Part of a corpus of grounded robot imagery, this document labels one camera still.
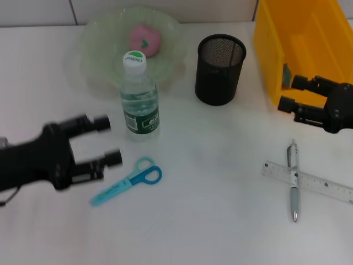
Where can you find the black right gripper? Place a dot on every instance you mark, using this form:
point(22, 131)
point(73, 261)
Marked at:
point(342, 107)

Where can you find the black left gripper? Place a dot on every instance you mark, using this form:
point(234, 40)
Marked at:
point(33, 163)

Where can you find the teal plastic wrapper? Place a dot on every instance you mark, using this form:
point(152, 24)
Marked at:
point(287, 76)

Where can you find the clear green-label water bottle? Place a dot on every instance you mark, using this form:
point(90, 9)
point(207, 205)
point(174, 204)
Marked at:
point(140, 110)

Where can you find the blue and teal scissors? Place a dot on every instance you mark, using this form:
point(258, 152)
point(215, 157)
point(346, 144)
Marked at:
point(121, 186)

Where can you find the pink toy peach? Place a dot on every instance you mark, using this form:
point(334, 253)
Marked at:
point(144, 38)

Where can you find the black mesh pen holder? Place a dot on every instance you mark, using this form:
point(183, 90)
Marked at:
point(218, 82)

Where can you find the translucent green fruit plate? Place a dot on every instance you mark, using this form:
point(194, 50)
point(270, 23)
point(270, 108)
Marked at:
point(104, 49)

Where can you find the transparent plastic ruler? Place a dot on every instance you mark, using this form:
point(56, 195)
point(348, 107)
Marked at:
point(317, 183)

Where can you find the silver ballpoint pen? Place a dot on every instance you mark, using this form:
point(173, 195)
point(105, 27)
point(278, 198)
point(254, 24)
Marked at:
point(294, 198)

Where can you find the yellow plastic bin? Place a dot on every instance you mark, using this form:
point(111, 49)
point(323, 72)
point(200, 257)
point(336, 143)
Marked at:
point(275, 41)

